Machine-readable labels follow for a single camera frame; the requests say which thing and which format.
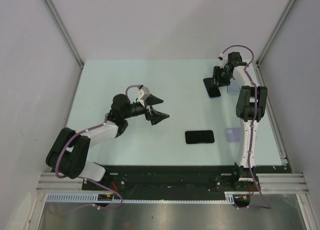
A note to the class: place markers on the aluminium front rail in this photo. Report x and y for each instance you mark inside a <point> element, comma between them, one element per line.
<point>278,183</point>

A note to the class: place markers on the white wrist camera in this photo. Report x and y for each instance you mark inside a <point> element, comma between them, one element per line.
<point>142,94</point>
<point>223,60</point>

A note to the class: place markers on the light blue phone case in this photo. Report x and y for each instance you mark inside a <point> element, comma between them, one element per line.
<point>233,88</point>

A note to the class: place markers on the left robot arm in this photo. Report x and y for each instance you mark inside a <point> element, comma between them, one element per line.
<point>68,155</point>

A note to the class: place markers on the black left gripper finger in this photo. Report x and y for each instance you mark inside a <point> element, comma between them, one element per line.
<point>156,117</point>
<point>153,100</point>

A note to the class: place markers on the aluminium frame post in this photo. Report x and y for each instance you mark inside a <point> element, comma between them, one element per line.
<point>63,31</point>
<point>278,27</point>

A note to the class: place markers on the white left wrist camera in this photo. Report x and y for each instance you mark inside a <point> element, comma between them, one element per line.
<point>142,94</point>

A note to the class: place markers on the phone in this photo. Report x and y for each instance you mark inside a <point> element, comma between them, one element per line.
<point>199,137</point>
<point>212,92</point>

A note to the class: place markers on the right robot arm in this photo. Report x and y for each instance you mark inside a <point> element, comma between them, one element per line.
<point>250,108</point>

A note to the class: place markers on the left aluminium frame post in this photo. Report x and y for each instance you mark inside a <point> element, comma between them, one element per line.
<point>63,31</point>

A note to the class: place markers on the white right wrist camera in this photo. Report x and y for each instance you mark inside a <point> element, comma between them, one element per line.
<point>223,60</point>

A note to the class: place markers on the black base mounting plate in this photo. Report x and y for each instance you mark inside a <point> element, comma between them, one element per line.
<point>175,183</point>

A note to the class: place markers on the lilac phone case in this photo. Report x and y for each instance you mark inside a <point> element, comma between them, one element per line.
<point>233,134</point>

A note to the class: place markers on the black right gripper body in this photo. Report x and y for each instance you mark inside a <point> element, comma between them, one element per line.
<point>221,76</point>

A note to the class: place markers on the right aluminium frame post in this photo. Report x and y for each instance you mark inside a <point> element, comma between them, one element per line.
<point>278,27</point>

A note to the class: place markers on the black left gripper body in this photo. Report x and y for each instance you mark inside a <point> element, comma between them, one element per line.
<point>148,115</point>

